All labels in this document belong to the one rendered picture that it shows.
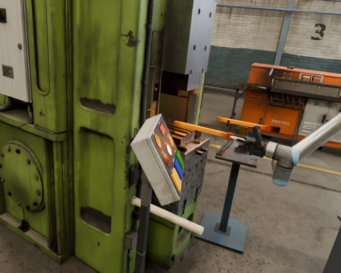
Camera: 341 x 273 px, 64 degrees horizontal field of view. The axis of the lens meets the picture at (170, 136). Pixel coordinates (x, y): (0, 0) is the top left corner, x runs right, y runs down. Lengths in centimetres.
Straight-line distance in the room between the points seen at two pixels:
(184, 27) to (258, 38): 763
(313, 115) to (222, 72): 462
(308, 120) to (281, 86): 77
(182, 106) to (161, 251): 103
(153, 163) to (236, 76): 823
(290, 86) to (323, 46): 437
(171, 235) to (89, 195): 61
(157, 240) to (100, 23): 142
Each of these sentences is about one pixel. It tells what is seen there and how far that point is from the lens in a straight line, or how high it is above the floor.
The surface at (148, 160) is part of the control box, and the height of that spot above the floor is 111.
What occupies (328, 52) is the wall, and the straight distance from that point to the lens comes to 919.
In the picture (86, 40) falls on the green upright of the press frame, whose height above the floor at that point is 148.
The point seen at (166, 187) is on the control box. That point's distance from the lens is 106.
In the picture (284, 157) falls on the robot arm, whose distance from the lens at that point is 155.
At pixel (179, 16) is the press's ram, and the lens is 152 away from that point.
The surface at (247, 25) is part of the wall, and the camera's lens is 912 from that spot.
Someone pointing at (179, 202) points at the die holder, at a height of 57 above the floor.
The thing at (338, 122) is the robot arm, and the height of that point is 122.
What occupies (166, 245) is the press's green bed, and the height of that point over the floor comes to 21.
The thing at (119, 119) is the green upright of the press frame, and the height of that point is 112.
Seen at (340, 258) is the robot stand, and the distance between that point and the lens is 213.
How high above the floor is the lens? 154
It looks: 20 degrees down
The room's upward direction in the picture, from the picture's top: 6 degrees clockwise
